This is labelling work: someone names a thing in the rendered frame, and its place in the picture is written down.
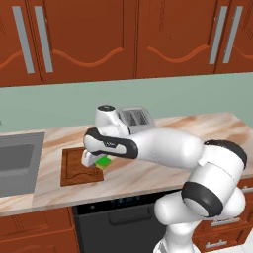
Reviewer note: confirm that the silver toaster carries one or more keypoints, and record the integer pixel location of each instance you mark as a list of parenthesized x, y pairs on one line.
[(136, 117)]

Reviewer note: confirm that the black dishwasher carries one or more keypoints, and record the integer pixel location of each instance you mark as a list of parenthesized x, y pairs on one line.
[(115, 227)]

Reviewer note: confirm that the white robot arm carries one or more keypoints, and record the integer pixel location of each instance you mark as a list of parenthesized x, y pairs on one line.
[(171, 148)]

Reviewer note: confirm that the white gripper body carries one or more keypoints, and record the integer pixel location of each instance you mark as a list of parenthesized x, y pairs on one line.
[(87, 159)]

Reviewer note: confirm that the brown wooden cutting board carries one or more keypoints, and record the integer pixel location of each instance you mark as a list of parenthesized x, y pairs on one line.
[(75, 169)]

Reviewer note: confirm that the red-brown base cupboard door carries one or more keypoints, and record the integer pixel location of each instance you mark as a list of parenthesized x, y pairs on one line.
[(39, 243)]

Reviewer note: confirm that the green and yellow sponge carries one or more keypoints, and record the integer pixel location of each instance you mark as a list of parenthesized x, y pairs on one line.
[(103, 162)]

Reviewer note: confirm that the grey steel sink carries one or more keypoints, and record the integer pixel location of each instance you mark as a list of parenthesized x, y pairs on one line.
[(18, 163)]

